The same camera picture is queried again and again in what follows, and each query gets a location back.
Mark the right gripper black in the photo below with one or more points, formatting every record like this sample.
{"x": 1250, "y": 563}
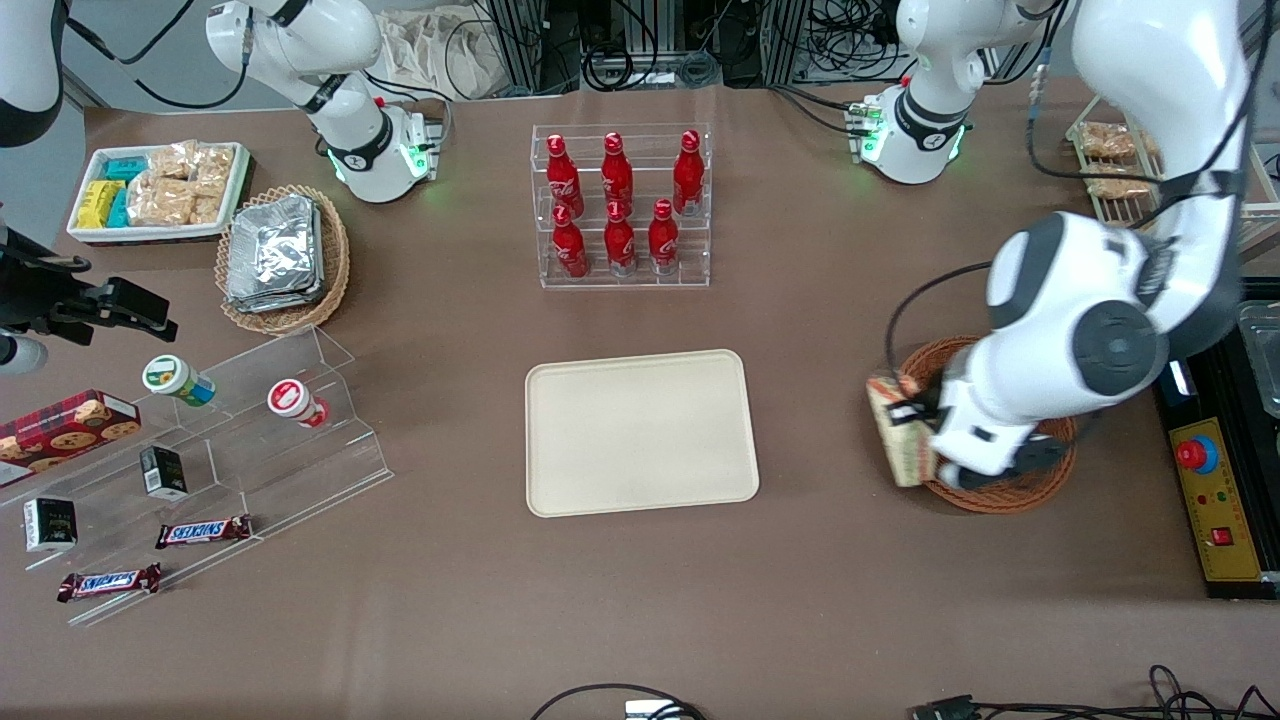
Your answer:
{"x": 38, "y": 292}

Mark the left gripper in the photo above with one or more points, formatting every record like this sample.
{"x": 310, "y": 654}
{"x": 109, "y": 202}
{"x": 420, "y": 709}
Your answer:
{"x": 921, "y": 409}

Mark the triangle sandwich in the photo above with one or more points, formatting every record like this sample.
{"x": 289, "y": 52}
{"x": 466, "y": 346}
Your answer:
{"x": 905, "y": 455}

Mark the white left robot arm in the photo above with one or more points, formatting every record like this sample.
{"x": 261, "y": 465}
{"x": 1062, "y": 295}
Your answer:
{"x": 1100, "y": 300}

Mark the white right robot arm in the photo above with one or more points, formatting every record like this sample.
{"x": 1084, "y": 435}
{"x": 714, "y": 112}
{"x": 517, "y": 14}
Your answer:
{"x": 340, "y": 60}

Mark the white rectangular snack tray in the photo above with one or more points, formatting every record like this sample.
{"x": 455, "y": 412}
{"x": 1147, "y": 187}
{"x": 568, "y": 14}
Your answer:
{"x": 90, "y": 232}

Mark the round brown wicker basket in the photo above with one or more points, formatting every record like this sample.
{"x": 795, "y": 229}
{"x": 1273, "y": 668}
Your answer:
{"x": 1000, "y": 499}

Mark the oval tan wicker basket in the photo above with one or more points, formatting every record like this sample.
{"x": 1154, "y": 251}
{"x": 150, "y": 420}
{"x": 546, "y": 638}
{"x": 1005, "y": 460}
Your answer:
{"x": 335, "y": 270}

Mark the beige plastic tray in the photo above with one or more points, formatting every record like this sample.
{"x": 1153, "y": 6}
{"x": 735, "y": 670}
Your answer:
{"x": 640, "y": 432}

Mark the green lid white cup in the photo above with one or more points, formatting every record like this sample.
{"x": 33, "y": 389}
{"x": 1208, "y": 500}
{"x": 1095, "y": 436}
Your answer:
{"x": 175, "y": 380}

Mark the teal snack pack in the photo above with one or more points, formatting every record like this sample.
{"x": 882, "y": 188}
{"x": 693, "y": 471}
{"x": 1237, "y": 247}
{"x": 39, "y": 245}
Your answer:
{"x": 119, "y": 208}
{"x": 125, "y": 168}

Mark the clear rice cracker bag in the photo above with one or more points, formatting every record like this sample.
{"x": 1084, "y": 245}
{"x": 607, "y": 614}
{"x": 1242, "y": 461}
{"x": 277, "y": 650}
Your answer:
{"x": 215, "y": 168}
{"x": 175, "y": 160}
{"x": 160, "y": 203}
{"x": 206, "y": 210}

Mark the yellow snack pack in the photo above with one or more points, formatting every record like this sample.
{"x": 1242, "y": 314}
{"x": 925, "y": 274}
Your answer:
{"x": 98, "y": 203}

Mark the red cookie box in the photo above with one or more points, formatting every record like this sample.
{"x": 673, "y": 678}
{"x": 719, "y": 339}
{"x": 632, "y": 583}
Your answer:
{"x": 65, "y": 430}

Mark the silver foil pack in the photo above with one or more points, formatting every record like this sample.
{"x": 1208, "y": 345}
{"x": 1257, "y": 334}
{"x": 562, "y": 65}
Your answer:
{"x": 280, "y": 303}
{"x": 275, "y": 245}

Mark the small black box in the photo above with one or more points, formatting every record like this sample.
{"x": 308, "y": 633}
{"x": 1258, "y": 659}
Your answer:
{"x": 163, "y": 472}
{"x": 50, "y": 524}

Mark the red lid white cup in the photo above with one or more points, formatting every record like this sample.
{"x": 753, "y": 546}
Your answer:
{"x": 292, "y": 400}

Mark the clear acrylic tiered shelf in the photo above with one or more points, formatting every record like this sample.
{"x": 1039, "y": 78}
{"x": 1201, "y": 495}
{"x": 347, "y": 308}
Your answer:
{"x": 260, "y": 470}

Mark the brown Snickers bar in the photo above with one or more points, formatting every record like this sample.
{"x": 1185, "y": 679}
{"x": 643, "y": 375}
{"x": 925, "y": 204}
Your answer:
{"x": 108, "y": 582}
{"x": 203, "y": 532}

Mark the clear acrylic bottle rack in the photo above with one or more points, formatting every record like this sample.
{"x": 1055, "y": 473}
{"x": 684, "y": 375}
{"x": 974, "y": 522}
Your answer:
{"x": 690, "y": 265}

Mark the red emergency stop button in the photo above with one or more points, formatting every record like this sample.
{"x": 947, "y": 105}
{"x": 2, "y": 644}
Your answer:
{"x": 1197, "y": 456}

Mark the red cola bottle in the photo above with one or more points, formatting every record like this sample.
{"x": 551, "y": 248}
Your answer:
{"x": 663, "y": 242}
{"x": 570, "y": 250}
{"x": 563, "y": 180}
{"x": 616, "y": 175}
{"x": 620, "y": 245}
{"x": 688, "y": 175}

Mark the black yellow control box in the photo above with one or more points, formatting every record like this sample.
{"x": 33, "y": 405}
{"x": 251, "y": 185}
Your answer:
{"x": 1225, "y": 520}

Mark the clear plastic container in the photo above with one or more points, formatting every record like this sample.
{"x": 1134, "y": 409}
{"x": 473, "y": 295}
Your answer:
{"x": 1262, "y": 350}

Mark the beige cloth bag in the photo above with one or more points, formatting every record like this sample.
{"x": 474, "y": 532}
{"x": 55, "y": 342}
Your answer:
{"x": 430, "y": 55}

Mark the small white device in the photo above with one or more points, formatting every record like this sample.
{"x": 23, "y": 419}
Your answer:
{"x": 652, "y": 710}

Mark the aluminium frame post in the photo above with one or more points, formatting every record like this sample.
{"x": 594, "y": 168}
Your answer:
{"x": 785, "y": 40}
{"x": 525, "y": 45}

